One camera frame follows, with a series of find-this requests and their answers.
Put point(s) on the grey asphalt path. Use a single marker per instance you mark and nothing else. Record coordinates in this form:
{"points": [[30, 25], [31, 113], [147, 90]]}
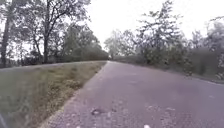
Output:
{"points": [[146, 93]]}

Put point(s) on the dark lump on path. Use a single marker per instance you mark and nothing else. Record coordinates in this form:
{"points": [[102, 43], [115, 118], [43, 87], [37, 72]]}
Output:
{"points": [[96, 112]]}

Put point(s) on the row of trees and bushes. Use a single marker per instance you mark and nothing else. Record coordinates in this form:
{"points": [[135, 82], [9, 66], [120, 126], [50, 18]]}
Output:
{"points": [[173, 46]]}

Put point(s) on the grass verge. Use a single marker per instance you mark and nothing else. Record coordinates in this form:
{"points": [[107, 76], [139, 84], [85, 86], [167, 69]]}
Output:
{"points": [[33, 93]]}

